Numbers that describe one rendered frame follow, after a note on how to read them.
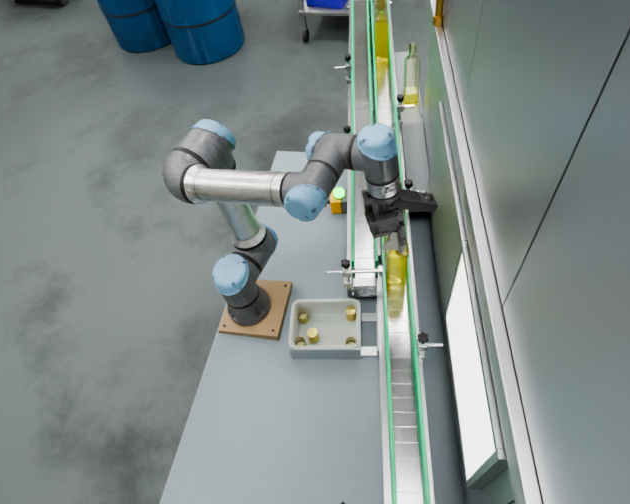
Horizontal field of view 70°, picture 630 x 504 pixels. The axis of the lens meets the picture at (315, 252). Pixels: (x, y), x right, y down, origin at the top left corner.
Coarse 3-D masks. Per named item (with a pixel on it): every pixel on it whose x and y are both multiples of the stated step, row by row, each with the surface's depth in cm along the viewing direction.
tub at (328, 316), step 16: (304, 304) 149; (320, 304) 148; (336, 304) 148; (352, 304) 147; (320, 320) 151; (336, 320) 150; (304, 336) 149; (320, 336) 148; (336, 336) 147; (352, 336) 147
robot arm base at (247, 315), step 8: (256, 296) 147; (264, 296) 152; (248, 304) 146; (256, 304) 149; (264, 304) 152; (232, 312) 150; (240, 312) 148; (248, 312) 148; (256, 312) 150; (264, 312) 152; (232, 320) 154; (240, 320) 150; (248, 320) 150; (256, 320) 151
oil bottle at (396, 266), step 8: (392, 256) 126; (400, 256) 126; (392, 264) 129; (400, 264) 129; (392, 272) 132; (400, 272) 132; (392, 280) 136; (400, 280) 136; (392, 288) 140; (400, 288) 140
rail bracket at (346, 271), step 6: (342, 264) 134; (348, 264) 134; (330, 270) 139; (336, 270) 139; (342, 270) 138; (348, 270) 137; (354, 270) 138; (360, 270) 138; (366, 270) 138; (372, 270) 137; (378, 270) 137; (348, 276) 139; (348, 282) 143
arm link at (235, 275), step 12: (240, 252) 144; (216, 264) 141; (228, 264) 140; (240, 264) 139; (252, 264) 143; (216, 276) 139; (228, 276) 138; (240, 276) 137; (252, 276) 142; (228, 288) 137; (240, 288) 139; (252, 288) 144; (228, 300) 144; (240, 300) 143; (252, 300) 146
